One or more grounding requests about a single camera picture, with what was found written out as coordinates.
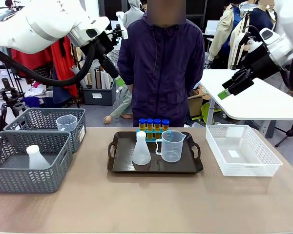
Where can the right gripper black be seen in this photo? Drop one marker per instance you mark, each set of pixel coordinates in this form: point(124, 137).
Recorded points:
point(261, 65)

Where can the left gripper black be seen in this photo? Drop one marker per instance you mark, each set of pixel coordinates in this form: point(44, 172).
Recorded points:
point(103, 45)

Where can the yellow tube with blue cap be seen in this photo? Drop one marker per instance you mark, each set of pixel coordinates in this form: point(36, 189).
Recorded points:
point(150, 126)
point(157, 126)
point(142, 123)
point(165, 124)

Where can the translucent white conical flask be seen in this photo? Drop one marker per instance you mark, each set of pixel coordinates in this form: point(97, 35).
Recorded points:
point(141, 153)
point(37, 159)

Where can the clear plastic measuring beaker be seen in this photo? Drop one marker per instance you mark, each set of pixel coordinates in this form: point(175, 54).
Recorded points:
point(171, 151)
point(66, 124)

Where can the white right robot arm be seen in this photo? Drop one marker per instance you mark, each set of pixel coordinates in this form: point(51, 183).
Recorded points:
point(288, 19)

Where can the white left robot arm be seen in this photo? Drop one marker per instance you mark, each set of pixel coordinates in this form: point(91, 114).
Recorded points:
point(39, 24)

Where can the brown cardboard tube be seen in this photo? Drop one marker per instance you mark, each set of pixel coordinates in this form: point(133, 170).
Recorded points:
point(98, 79)

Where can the white paper strip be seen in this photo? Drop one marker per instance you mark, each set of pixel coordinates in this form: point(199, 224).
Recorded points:
point(118, 90)

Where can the grey storage bin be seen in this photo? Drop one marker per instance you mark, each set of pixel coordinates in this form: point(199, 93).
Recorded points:
point(97, 97)

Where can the white background table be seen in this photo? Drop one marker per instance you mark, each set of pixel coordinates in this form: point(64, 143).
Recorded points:
point(258, 107)

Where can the mannequin lying on floor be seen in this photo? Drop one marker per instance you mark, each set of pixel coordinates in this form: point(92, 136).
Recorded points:
point(122, 102)

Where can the green plastic chair part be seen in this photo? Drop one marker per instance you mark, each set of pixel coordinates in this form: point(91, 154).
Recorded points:
point(206, 111)

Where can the person in navy coat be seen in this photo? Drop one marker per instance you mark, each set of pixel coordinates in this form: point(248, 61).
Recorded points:
point(161, 73)

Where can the red hanging cloth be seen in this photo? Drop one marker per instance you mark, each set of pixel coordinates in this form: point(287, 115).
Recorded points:
point(63, 63)

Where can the brown cardboard box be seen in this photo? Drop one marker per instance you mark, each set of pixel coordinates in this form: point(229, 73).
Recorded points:
point(195, 104)

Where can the mannequin in beige coat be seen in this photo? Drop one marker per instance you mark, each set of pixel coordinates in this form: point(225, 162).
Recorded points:
point(222, 31)

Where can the figure in grey hoodie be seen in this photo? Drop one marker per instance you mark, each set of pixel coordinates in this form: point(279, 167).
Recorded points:
point(131, 14)

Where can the white background chair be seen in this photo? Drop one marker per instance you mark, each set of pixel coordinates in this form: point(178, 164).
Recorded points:
point(212, 26)

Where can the mannequin in navy top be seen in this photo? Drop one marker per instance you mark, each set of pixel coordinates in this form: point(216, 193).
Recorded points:
point(261, 19)

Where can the black floor stand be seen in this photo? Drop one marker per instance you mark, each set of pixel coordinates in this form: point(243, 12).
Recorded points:
point(290, 132)

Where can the pile of clothes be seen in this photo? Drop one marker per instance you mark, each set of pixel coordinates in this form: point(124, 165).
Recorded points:
point(36, 93)

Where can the blue test tube rack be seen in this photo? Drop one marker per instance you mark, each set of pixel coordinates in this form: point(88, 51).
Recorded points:
point(153, 140)

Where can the white perforated plastic basket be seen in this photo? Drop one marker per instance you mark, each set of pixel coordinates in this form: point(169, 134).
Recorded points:
point(249, 169)

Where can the grey basket holding beaker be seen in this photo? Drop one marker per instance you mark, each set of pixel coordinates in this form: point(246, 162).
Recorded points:
point(39, 119)

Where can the dark grey serving tray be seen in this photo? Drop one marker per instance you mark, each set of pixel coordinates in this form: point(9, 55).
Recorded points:
point(175, 167)

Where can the grey basket holding flask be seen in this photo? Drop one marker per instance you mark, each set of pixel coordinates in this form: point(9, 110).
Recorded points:
point(27, 180)

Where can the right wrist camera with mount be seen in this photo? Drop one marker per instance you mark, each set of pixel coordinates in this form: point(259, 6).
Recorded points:
point(255, 46)

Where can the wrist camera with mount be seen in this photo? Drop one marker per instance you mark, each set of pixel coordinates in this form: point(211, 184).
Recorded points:
point(117, 31)
point(255, 46)

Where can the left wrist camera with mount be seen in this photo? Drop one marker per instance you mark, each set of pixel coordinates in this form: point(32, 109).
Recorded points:
point(117, 31)

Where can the black camera tripod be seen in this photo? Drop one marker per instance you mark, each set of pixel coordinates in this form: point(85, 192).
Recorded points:
point(12, 107)

